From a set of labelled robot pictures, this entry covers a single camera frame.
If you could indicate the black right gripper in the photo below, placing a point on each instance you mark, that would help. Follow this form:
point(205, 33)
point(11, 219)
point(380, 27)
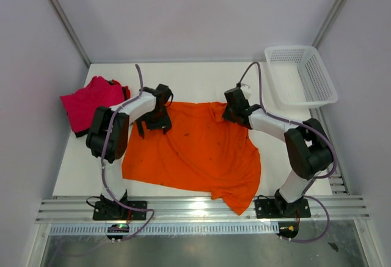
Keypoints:
point(226, 115)

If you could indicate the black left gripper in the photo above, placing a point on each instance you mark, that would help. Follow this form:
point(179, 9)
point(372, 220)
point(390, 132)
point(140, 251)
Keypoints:
point(164, 123)

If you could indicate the orange t shirt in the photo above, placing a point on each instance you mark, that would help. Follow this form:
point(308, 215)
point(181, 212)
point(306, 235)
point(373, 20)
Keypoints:
point(201, 152)

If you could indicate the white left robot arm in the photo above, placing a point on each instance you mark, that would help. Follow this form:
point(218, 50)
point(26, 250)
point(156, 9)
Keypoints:
point(107, 138)

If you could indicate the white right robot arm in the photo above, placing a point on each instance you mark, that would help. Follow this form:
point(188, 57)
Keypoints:
point(308, 148)

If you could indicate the red folded t shirt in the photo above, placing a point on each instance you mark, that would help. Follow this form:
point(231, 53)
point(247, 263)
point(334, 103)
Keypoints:
point(125, 89)

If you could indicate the white plastic basket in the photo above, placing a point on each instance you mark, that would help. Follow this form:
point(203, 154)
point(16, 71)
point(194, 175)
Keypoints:
point(298, 77)

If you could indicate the pink folded t shirt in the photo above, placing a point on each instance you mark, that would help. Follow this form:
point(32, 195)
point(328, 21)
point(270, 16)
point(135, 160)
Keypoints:
point(69, 101)

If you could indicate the left controller board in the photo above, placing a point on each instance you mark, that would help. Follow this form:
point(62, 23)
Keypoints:
point(117, 231)

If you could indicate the controller board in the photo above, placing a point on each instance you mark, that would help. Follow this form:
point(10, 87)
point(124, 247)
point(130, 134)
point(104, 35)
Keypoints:
point(117, 231)
point(287, 231)

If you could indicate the right controller board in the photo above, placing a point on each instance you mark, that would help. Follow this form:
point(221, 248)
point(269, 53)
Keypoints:
point(287, 231)

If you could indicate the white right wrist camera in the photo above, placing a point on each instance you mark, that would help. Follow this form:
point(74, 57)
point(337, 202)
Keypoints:
point(246, 90)

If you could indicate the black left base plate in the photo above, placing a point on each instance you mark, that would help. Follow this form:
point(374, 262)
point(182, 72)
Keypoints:
point(111, 211)

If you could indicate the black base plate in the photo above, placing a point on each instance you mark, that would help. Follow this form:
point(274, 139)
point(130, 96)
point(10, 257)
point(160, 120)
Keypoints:
point(111, 211)
point(268, 208)

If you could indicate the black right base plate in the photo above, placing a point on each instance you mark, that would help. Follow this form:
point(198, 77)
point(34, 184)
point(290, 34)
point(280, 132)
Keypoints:
point(268, 208)

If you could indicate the slotted grey cable duct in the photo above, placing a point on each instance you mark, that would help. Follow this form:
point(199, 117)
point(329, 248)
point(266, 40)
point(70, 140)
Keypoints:
point(180, 228)

